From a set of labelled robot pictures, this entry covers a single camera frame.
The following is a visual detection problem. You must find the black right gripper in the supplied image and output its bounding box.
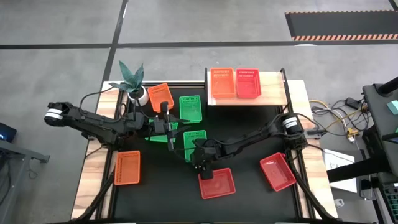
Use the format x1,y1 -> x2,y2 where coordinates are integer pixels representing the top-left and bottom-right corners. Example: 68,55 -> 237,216
190,138 -> 219,181

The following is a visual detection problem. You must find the black hazard striped floor mat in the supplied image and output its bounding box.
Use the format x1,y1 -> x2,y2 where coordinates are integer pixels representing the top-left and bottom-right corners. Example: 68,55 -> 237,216
285,10 -> 398,42

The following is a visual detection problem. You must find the green slotted plastic basket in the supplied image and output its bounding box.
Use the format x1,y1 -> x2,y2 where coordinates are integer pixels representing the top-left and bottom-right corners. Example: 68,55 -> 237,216
183,129 -> 208,163
144,119 -> 179,144
178,95 -> 203,124

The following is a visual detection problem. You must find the grey metal desk frame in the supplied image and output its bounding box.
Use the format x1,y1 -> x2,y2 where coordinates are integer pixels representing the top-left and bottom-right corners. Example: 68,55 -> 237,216
0,139 -> 50,216

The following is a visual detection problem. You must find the red slotted plastic basket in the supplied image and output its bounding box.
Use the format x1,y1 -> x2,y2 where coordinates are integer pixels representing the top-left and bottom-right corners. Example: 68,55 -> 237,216
197,167 -> 236,200
259,152 -> 297,192
235,68 -> 262,100

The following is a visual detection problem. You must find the black pole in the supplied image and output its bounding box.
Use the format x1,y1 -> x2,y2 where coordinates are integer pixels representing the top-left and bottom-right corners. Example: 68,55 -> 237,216
377,76 -> 398,96

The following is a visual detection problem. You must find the black power adapter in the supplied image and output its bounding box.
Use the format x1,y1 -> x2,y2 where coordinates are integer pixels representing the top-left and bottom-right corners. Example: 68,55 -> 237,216
345,96 -> 362,110

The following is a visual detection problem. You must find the dark grey cart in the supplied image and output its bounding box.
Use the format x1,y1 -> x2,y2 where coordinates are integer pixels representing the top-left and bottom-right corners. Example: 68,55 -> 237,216
361,81 -> 398,179

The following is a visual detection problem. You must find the yellow floor cable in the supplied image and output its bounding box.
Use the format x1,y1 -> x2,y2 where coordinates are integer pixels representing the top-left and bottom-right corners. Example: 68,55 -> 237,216
309,99 -> 369,133

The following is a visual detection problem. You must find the white cardboard box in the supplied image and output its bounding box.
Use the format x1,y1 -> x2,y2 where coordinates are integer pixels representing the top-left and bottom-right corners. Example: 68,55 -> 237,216
322,148 -> 359,194

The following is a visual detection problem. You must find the snake plant in white pot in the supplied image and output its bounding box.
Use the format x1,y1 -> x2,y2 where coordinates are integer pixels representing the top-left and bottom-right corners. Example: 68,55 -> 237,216
108,60 -> 150,107

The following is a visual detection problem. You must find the teal box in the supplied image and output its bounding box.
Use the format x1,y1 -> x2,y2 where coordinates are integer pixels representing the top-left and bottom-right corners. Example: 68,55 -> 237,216
386,100 -> 398,116

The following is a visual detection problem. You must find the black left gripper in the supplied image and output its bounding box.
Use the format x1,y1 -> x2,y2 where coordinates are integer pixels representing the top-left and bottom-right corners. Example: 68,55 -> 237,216
154,102 -> 192,152

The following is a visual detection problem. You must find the black device with blue light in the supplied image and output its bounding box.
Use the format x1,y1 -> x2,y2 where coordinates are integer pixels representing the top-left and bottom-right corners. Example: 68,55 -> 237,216
0,121 -> 18,144

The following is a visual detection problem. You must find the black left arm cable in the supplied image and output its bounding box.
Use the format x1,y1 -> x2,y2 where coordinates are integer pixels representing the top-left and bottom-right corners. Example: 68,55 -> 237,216
79,86 -> 116,108

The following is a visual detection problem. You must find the wooden shelf with black frame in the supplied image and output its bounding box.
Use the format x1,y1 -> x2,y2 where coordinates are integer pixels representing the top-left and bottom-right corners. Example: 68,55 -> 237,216
204,67 -> 290,118

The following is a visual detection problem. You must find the black metal table frame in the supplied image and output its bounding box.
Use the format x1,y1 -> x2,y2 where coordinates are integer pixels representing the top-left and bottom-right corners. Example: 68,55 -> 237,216
70,67 -> 339,224

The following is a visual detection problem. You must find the black floor cable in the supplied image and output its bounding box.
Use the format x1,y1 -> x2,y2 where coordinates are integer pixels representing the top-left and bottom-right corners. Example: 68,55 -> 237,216
310,98 -> 368,138

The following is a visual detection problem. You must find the backlit keyboard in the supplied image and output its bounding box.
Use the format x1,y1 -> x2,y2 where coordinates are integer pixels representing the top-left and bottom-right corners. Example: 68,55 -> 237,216
381,182 -> 398,224

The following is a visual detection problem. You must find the black floor bar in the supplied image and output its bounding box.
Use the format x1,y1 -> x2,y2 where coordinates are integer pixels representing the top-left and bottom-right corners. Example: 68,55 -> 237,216
326,157 -> 389,184

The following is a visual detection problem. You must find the orange slotted plastic basket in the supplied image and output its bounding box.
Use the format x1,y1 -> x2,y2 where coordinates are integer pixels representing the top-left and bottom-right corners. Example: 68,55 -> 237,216
147,82 -> 175,114
210,67 -> 236,100
113,150 -> 141,187

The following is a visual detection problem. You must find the white cable plug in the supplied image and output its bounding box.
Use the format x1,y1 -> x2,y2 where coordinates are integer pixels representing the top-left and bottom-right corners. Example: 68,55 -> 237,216
346,127 -> 358,144

